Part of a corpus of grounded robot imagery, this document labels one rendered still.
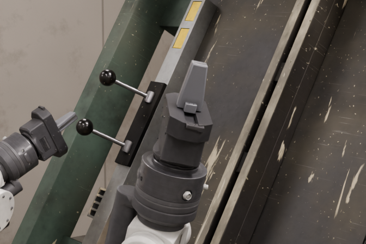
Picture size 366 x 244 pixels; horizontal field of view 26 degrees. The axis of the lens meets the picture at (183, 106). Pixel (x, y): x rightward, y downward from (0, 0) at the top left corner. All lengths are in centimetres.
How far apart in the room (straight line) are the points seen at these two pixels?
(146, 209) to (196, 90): 17
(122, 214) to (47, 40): 442
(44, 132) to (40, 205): 23
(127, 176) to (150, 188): 70
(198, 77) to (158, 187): 15
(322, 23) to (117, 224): 63
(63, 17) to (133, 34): 353
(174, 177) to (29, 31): 444
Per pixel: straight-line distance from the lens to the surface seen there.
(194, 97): 100
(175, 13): 200
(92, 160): 195
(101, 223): 172
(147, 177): 102
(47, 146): 176
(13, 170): 171
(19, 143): 172
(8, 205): 125
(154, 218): 103
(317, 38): 152
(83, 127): 171
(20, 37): 539
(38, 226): 191
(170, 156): 99
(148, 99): 174
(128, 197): 106
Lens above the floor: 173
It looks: 8 degrees down
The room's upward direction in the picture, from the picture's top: straight up
